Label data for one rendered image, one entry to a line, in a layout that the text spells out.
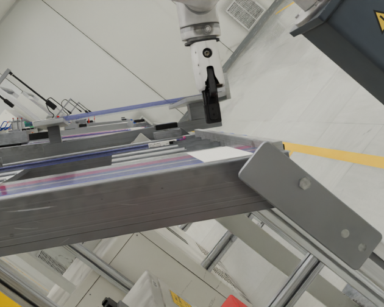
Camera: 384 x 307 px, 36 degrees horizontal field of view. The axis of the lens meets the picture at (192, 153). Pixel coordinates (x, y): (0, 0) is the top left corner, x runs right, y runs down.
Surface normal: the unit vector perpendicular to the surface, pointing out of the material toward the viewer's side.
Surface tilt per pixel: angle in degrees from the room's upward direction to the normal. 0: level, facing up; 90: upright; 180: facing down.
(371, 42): 90
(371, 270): 90
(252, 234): 90
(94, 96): 90
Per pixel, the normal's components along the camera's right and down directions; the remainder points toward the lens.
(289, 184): 0.13, 0.06
